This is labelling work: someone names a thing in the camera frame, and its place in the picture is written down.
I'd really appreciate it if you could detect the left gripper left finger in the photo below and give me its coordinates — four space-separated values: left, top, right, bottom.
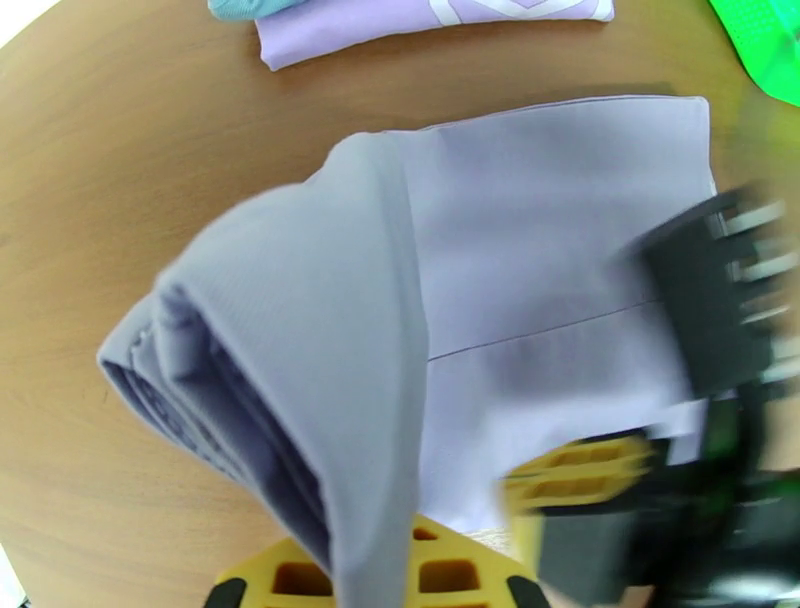
206 537 339 608

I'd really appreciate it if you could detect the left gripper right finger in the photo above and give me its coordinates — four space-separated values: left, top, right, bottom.
409 513 553 608

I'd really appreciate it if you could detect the lavender grey garment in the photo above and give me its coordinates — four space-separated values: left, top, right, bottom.
96 93 718 608

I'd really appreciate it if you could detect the purple shirt with white print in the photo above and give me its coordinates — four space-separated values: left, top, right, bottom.
253 0 617 72

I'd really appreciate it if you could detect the blue-grey shirt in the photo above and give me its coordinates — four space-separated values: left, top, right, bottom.
207 0 314 26

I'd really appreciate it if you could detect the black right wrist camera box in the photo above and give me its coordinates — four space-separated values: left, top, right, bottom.
624 187 790 403

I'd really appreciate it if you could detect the green plastic laundry basket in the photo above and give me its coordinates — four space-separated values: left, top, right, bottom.
707 0 800 109

